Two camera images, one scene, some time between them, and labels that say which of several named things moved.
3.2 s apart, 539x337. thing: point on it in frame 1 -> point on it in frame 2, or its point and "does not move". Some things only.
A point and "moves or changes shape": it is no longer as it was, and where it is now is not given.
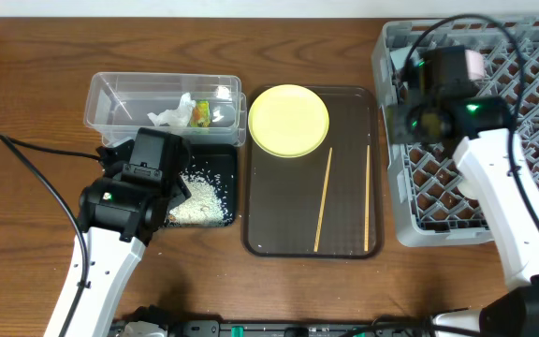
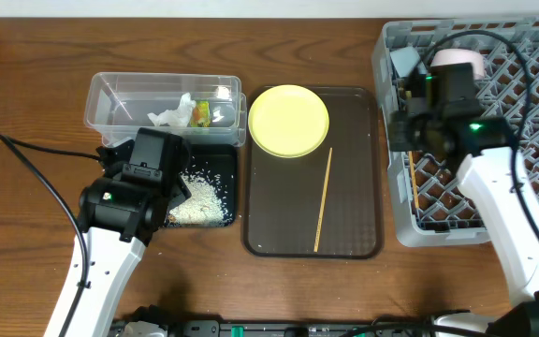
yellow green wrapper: [200, 116] does not move
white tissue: [178, 117] does not move
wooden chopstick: [323, 198] does not move
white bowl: [475, 62] moves or changes shape
